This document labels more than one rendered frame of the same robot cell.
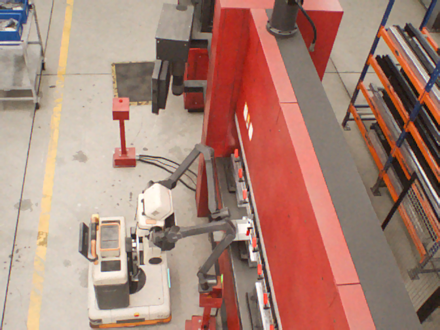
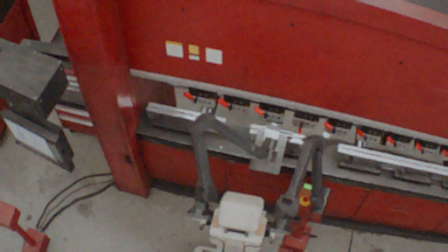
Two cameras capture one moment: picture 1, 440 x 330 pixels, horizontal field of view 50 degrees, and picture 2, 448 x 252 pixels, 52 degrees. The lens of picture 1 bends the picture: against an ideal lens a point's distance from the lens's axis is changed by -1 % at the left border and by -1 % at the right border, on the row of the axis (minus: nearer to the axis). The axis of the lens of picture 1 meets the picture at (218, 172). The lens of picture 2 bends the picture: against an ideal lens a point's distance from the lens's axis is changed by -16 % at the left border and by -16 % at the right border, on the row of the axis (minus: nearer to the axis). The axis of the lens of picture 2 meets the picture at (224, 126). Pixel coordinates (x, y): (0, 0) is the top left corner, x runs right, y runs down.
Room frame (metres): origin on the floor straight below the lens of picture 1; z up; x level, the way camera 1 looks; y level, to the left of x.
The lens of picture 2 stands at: (1.62, 1.30, 3.80)
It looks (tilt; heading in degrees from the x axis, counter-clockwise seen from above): 59 degrees down; 297
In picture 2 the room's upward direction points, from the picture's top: straight up
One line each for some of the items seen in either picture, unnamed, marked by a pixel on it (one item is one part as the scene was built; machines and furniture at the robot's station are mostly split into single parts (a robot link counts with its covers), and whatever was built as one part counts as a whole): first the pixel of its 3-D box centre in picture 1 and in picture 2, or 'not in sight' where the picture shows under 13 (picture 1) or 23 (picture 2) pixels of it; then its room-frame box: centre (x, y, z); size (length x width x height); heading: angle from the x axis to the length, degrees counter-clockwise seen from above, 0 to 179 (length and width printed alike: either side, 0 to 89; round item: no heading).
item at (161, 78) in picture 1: (162, 79); (39, 136); (3.15, 0.57, 1.42); 0.45 x 0.12 x 0.36; 4
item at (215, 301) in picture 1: (211, 289); (311, 203); (1.70, -0.07, 0.75); 0.20 x 0.16 x 0.18; 6
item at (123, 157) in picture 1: (122, 133); (19, 230); (3.48, 1.03, 0.41); 0.25 x 0.20 x 0.83; 103
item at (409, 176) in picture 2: not in sight; (412, 177); (1.11, -0.47, 0.89); 0.30 x 0.05 x 0.03; 13
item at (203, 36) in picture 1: (203, 50); (40, 61); (3.30, 0.27, 1.66); 0.40 x 0.24 x 0.07; 13
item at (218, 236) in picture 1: (230, 230); (268, 151); (2.06, -0.15, 1.00); 0.26 x 0.18 x 0.01; 103
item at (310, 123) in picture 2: (259, 228); (306, 114); (1.93, -0.33, 1.26); 0.15 x 0.09 x 0.17; 13
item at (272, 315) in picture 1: (277, 311); (399, 136); (1.34, -0.47, 1.26); 0.15 x 0.09 x 0.17; 13
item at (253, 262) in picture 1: (249, 241); (281, 138); (2.05, -0.31, 0.92); 0.39 x 0.06 x 0.10; 13
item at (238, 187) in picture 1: (238, 179); (185, 118); (2.63, -0.17, 0.92); 0.50 x 0.06 x 0.10; 13
